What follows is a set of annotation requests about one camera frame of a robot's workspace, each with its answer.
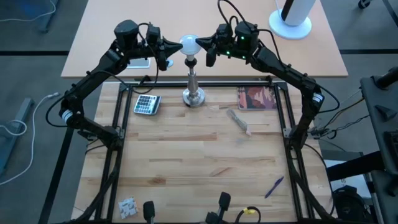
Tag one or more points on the silver smartphone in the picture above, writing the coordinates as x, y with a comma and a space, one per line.
140, 64

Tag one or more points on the grey desk foot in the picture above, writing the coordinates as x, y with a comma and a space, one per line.
25, 105

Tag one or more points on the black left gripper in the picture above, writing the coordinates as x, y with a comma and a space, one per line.
163, 63

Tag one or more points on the red patterned notebook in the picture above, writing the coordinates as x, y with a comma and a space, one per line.
258, 97

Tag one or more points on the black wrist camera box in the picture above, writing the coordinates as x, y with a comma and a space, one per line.
153, 34
224, 32

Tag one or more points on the beige office desk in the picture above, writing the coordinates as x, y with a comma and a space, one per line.
186, 15

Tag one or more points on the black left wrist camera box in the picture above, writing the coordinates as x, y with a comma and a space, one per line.
153, 34

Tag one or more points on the black chair caster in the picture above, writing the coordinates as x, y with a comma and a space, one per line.
363, 3

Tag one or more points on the black backpack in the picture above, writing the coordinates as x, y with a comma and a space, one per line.
349, 205

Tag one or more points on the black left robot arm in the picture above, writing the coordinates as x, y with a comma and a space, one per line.
93, 73

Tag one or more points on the blue pen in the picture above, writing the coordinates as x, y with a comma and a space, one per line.
273, 187

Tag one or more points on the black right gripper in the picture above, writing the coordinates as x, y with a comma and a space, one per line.
210, 59

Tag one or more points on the silver table lamp stand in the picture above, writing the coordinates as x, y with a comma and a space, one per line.
193, 98

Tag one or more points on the black aluminium table frame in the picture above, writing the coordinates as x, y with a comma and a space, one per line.
217, 85

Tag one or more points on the white tower fan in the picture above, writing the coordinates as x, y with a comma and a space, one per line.
289, 31

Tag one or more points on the grey desk leg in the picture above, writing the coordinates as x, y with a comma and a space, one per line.
48, 18

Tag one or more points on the white light bulb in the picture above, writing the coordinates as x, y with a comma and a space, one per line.
190, 43

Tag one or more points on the silver frame bracket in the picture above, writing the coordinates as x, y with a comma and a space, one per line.
286, 132

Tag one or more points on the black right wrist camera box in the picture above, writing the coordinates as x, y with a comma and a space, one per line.
224, 32

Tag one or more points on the grey pocket calculator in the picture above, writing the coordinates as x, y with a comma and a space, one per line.
146, 104

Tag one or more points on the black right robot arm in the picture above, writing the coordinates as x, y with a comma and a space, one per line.
280, 67

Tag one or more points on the black slanted beam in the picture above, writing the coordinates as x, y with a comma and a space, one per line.
354, 166

